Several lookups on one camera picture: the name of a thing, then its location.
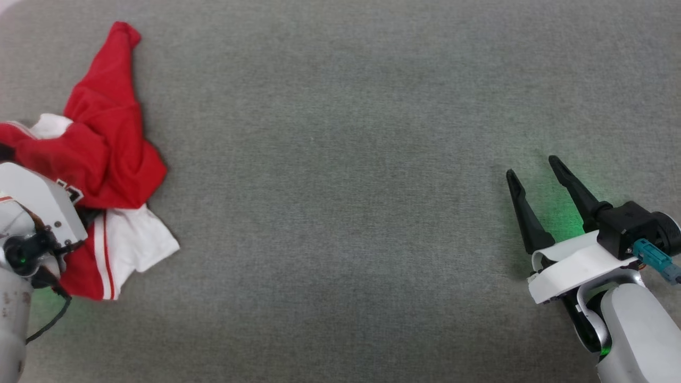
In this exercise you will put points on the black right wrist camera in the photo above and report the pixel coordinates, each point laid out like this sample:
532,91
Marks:
630,223

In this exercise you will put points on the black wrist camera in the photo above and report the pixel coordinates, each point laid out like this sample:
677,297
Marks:
29,255
630,223

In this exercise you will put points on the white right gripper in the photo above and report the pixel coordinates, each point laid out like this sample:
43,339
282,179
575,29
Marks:
574,268

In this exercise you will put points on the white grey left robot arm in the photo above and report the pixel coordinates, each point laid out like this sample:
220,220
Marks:
11,324

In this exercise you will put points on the grey fabric sofa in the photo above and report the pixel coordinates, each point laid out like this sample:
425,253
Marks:
346,186

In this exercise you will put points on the red and white basketball jersey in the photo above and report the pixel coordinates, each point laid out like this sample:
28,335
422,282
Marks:
106,149

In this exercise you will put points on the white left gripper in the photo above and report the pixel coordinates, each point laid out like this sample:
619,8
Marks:
37,197

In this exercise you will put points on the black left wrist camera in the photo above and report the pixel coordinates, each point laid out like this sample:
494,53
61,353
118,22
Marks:
29,255

